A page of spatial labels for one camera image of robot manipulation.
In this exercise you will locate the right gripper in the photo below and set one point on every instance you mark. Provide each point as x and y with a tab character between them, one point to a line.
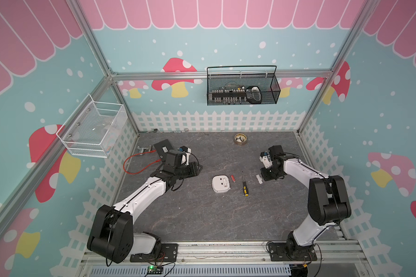
263	170

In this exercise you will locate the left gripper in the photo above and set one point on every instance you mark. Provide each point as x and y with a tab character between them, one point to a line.
193	171

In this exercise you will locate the white battery cover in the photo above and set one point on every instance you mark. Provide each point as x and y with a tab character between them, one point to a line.
259	179

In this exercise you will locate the black yellow screwdriver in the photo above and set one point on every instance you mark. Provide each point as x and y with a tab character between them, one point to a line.
244	185

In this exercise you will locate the white square alarm clock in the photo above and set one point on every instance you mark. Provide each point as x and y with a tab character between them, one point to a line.
220	184

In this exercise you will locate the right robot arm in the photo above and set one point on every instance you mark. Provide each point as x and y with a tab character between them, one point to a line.
328	202

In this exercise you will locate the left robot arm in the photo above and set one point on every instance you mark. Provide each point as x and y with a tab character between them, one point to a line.
112	234

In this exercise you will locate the black box device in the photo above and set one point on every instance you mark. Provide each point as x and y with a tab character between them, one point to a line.
162	148

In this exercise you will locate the brown tape roll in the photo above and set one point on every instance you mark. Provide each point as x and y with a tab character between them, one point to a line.
240	139

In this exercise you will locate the black socket bit set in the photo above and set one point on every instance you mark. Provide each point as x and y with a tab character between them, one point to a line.
229	96

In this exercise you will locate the small green circuit board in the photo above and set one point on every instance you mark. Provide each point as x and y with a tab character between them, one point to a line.
155	270

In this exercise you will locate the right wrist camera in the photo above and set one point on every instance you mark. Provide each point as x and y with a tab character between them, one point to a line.
265	158

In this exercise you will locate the metal clamp bracket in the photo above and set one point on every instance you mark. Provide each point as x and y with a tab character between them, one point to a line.
144	150

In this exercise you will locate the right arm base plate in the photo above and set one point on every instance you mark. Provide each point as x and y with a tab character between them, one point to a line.
287	252

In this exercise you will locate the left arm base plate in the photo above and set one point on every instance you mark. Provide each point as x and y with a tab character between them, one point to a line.
164	253

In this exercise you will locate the black wire mesh basket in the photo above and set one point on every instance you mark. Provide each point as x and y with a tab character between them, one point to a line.
260	80

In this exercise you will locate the white wire mesh basket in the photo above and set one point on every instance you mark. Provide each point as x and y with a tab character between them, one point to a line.
94	128

